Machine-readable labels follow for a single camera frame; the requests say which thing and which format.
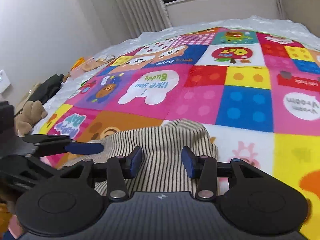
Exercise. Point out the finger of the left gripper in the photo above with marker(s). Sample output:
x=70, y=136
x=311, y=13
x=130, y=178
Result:
x=63, y=146
x=42, y=138

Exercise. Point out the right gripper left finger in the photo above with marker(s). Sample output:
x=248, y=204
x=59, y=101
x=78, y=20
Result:
x=120, y=168

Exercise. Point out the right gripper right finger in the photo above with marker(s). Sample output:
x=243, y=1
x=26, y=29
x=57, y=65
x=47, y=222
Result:
x=203, y=169

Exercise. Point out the beige striped knit garment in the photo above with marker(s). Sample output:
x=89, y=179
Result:
x=162, y=168

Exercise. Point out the brown teddy bear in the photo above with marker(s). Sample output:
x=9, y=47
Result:
x=31, y=114

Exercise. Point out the black clothing pile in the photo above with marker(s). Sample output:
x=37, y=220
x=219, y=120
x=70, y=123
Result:
x=47, y=89

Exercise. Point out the pink and orange boxes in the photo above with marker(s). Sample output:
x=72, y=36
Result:
x=84, y=65

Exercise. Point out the colourful cartoon patchwork blanket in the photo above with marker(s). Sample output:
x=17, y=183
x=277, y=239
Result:
x=256, y=94

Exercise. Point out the beige pleated curtain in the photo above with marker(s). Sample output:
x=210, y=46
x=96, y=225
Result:
x=144, y=15

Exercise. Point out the white wall switch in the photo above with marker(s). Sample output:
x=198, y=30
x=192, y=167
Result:
x=4, y=81

